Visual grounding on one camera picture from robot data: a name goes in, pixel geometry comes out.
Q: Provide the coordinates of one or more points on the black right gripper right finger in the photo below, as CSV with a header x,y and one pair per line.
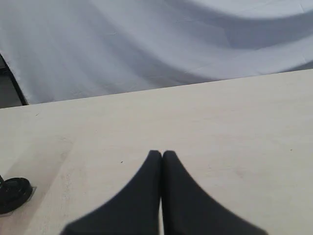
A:
x,y
188,210

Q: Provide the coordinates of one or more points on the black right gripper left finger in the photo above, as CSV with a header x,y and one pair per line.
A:
x,y
132,211

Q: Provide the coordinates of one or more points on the black round base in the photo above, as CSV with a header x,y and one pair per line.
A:
x,y
14,192

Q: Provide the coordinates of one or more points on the black backdrop stand pole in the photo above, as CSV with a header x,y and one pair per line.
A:
x,y
5,70

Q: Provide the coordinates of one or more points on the white backdrop cloth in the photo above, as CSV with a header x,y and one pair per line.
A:
x,y
68,49

